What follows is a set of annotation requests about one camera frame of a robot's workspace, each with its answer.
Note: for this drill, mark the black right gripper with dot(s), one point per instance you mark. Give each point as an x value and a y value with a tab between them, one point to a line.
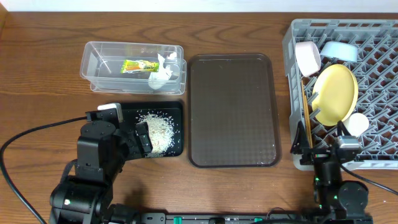
316	156

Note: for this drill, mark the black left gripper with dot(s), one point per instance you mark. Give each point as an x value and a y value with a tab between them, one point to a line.
131	143

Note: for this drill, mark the wooden chopstick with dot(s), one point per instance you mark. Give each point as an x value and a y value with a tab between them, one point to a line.
303	93
307	120

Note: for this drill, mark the rice food waste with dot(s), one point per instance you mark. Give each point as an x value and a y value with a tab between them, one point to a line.
162	132

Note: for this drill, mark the pale green cup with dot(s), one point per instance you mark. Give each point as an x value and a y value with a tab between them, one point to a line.
356	124

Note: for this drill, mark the yellow plate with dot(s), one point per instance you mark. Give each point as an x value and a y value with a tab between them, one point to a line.
336	90

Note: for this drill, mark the white tissue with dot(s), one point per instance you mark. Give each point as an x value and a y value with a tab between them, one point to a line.
158	79

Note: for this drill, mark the green snack wrapper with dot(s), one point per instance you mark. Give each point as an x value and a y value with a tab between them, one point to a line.
134	66

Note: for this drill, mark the pink bowl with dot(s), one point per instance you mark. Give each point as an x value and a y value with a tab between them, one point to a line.
308	58

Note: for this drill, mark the light blue bowl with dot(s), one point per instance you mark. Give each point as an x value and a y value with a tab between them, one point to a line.
341	51

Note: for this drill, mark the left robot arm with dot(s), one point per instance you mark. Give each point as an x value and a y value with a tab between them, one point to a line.
85	191

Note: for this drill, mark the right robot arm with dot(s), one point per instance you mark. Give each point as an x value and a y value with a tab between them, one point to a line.
339	201

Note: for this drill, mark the grey dishwasher rack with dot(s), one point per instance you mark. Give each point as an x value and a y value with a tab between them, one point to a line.
375	71

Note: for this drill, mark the black tray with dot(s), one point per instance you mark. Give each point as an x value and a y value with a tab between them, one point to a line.
174	108

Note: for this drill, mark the clear plastic bin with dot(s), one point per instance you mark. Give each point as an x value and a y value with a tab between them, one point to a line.
102	61

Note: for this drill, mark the brown serving tray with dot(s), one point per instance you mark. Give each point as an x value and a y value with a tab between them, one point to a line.
232	112

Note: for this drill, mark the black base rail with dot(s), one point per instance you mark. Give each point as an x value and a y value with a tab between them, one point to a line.
217	218

